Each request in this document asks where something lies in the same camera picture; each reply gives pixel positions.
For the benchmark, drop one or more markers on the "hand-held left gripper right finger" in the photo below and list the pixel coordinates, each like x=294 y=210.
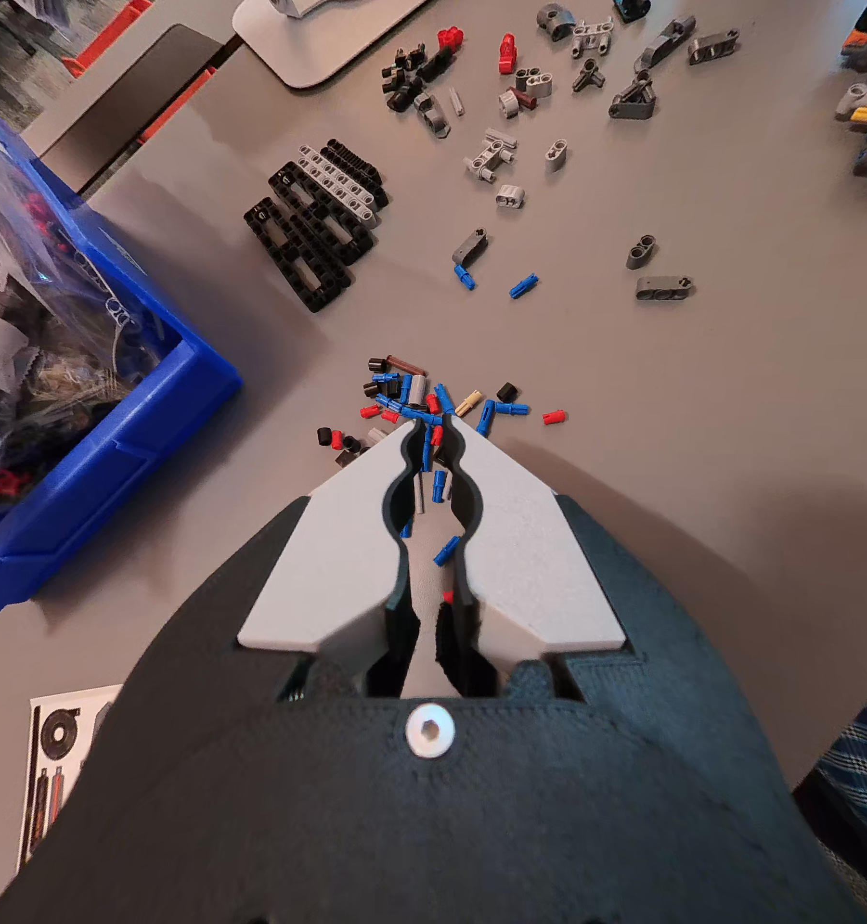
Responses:
x=534 y=570

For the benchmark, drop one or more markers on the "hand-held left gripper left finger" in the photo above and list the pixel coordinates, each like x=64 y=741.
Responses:
x=332 y=563

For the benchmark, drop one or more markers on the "pile of small lego pins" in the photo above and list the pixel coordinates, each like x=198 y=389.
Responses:
x=397 y=404

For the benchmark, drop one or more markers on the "blue lego pin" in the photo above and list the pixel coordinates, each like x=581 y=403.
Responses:
x=523 y=286

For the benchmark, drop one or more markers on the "lego sticker sheet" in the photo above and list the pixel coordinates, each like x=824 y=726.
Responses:
x=58 y=758

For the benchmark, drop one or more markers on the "stack of black lego frames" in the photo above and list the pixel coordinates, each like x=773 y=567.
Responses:
x=318 y=224

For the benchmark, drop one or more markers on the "scattered grey lego pieces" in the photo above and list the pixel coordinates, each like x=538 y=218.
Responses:
x=509 y=196

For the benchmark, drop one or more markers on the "cluster of black lego connectors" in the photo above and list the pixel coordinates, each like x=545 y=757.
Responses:
x=408 y=76

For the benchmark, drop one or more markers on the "red lego connector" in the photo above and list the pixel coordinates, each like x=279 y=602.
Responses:
x=506 y=54
x=449 y=37

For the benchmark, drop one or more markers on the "black and blue lego piece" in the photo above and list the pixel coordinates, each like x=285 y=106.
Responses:
x=632 y=7

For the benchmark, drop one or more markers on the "blue storage bin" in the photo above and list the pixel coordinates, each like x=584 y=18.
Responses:
x=137 y=447

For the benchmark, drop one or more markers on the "pile of clear plastic bags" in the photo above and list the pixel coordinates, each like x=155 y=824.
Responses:
x=50 y=325

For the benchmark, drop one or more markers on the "person's plaid clothing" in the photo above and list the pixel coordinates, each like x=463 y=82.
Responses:
x=859 y=765

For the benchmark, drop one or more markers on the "white monitor base plate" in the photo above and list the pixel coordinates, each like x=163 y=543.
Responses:
x=325 y=43

